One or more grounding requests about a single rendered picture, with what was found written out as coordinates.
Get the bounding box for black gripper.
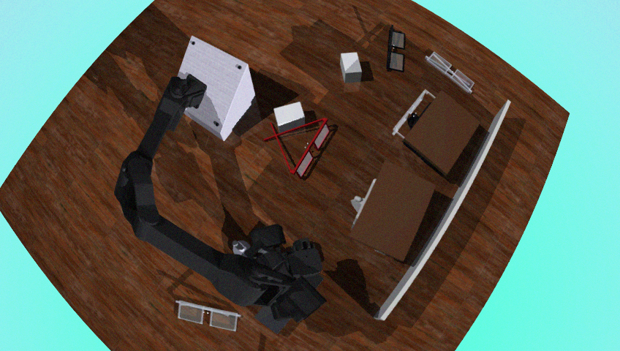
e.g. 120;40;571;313
250;224;292;321

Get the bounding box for black glasses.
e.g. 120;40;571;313
386;25;405;72

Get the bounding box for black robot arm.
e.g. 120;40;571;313
114;74;327;323

